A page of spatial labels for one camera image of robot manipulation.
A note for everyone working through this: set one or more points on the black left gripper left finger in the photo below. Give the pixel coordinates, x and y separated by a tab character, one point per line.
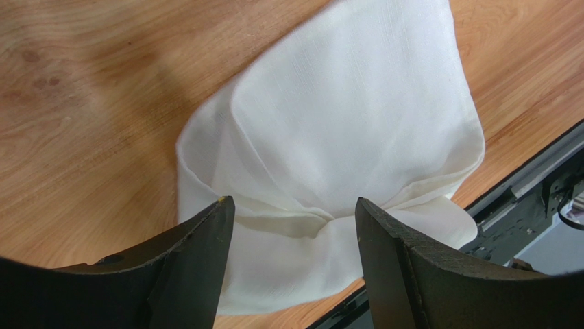
172	280

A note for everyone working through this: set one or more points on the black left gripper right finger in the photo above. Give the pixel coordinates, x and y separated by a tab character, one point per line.
414	281

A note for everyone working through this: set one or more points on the white cloth napkin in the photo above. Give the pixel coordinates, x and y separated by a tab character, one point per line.
366	99

